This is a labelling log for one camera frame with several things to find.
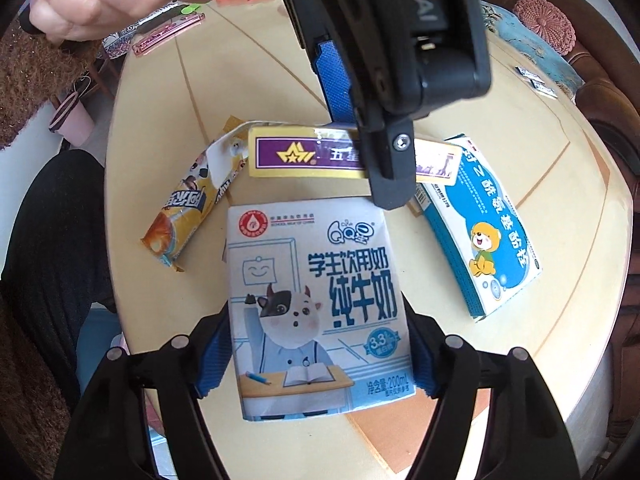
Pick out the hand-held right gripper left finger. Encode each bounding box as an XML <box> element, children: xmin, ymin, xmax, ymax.
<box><xmin>55</xmin><ymin>309</ymin><xmax>234</xmax><ymax>480</ymax></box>

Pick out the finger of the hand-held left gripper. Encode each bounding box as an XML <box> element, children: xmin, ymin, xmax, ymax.
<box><xmin>352</xmin><ymin>94</ymin><xmax>417</xmax><ymax>210</ymax></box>
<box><xmin>312</xmin><ymin>39</ymin><xmax>358</xmax><ymax>124</ymax></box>

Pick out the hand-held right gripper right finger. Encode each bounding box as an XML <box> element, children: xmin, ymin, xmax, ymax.
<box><xmin>404</xmin><ymin>305</ymin><xmax>596</xmax><ymax>480</ymax></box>

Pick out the gold cigarette box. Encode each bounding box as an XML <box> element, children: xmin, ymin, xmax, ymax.
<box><xmin>248</xmin><ymin>125</ymin><xmax>462</xmax><ymax>184</ymax></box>

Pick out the white milk carton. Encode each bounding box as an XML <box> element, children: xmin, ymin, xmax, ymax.
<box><xmin>222</xmin><ymin>195</ymin><xmax>417</xmax><ymax>422</ymax></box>

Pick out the blue medicine box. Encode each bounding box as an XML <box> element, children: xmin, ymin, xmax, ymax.
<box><xmin>412</xmin><ymin>134</ymin><xmax>544</xmax><ymax>322</ymax></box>

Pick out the pink round cushion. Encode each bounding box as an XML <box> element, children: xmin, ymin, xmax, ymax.
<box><xmin>514</xmin><ymin>0</ymin><xmax>577</xmax><ymax>57</ymax></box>

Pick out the yellow snack wrapper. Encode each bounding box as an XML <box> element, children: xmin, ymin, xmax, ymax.
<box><xmin>141</xmin><ymin>117</ymin><xmax>251</xmax><ymax>274</ymax></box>

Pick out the pink phone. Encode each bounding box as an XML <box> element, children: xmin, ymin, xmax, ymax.
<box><xmin>132</xmin><ymin>12</ymin><xmax>206</xmax><ymax>57</ymax></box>

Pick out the person's leg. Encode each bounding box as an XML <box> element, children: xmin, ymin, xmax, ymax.
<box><xmin>0</xmin><ymin>152</ymin><xmax>120</xmax><ymax>413</ymax></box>

